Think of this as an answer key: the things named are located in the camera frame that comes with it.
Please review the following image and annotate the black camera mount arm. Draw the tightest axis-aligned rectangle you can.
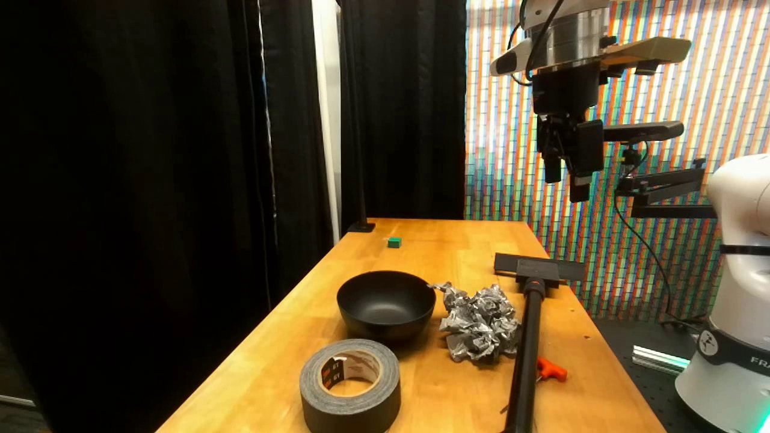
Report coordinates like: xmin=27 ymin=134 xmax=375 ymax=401
xmin=612 ymin=143 xmax=718 ymax=221

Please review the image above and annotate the crumpled silver foil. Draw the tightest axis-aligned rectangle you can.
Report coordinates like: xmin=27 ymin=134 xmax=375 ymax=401
xmin=432 ymin=279 xmax=523 ymax=368

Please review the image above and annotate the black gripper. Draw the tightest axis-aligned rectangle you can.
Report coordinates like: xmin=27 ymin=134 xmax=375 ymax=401
xmin=529 ymin=60 xmax=605 ymax=204

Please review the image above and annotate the wrist camera mount plate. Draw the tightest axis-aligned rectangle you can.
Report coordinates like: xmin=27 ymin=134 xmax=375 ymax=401
xmin=491 ymin=34 xmax=693 ymax=80

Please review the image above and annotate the black bowl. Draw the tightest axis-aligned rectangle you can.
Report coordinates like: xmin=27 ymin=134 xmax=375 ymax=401
xmin=333 ymin=269 xmax=440 ymax=351

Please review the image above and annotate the black bar camera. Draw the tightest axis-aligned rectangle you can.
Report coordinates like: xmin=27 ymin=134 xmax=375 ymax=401
xmin=598 ymin=121 xmax=686 ymax=146

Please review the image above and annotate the black long-handled squeegee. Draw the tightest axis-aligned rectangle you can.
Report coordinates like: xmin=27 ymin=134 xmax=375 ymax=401
xmin=491 ymin=250 xmax=586 ymax=433

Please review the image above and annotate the aluminium profile bar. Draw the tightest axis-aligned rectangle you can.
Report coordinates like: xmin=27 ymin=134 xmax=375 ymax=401
xmin=629 ymin=341 xmax=693 ymax=377

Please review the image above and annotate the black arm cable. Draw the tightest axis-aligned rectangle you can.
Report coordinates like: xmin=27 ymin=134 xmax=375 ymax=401
xmin=504 ymin=0 xmax=567 ymax=81

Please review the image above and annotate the black tape roll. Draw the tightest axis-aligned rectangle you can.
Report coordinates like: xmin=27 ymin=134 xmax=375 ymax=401
xmin=297 ymin=336 xmax=403 ymax=433

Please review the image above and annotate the black pole with base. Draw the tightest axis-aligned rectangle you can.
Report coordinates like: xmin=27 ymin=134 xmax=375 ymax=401
xmin=347 ymin=191 xmax=378 ymax=236

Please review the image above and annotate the small orange object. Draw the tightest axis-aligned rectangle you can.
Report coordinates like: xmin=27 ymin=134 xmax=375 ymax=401
xmin=537 ymin=357 xmax=570 ymax=386

